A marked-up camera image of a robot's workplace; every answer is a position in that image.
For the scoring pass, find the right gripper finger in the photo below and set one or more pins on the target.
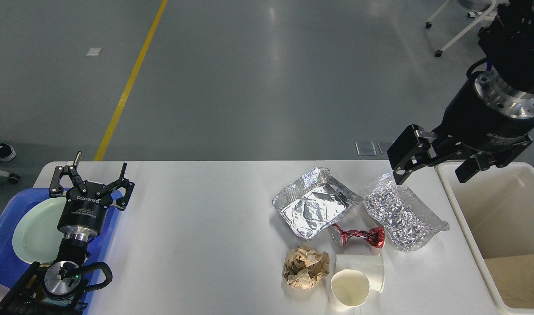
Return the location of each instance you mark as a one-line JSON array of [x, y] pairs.
[[474, 162], [416, 148]]

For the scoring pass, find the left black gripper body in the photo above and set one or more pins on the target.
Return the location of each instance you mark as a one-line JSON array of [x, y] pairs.
[[83, 217]]

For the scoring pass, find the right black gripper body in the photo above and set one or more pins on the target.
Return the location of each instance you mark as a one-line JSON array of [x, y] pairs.
[[489, 115]]

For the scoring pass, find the mint green plate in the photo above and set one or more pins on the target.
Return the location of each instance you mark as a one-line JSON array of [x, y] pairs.
[[36, 237]]

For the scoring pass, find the aluminium foil sheet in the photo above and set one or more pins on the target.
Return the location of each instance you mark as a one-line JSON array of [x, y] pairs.
[[408, 222]]

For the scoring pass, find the brown paper bag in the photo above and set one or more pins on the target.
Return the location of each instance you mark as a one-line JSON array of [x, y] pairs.
[[514, 279]]

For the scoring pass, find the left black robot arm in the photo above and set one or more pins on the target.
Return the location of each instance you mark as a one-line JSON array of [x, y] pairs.
[[56, 287]]

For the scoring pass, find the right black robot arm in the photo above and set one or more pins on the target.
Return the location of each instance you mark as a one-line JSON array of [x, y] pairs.
[[508, 43]]

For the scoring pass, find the right floor plate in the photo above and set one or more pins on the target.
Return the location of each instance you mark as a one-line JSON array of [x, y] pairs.
[[384, 146]]

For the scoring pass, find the floor plate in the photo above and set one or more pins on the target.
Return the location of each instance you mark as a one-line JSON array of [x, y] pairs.
[[365, 148], [384, 146]]

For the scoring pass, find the white furniture leg with caster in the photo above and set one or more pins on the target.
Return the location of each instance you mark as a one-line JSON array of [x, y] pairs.
[[12, 178]]

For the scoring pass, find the left floor plate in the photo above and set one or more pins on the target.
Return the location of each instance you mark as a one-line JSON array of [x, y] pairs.
[[365, 148]]

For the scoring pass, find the beige plastic bin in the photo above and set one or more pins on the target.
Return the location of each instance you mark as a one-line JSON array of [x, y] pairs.
[[495, 210]]

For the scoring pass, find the crushed red can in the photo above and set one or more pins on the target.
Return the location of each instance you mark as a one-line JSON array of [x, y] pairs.
[[375, 237]]

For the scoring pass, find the white rolling chair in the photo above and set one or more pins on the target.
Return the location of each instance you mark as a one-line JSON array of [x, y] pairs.
[[477, 14]]

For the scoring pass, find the square aluminium foil tray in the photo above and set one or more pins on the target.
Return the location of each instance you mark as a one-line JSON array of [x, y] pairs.
[[314, 202]]

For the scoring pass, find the lying white paper cup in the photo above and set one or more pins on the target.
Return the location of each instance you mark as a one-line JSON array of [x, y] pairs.
[[372, 266]]

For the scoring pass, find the white floor label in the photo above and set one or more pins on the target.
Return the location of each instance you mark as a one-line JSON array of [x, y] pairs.
[[94, 51]]

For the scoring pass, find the crumpled brown paper ball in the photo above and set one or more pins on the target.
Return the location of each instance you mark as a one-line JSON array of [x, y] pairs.
[[304, 267]]

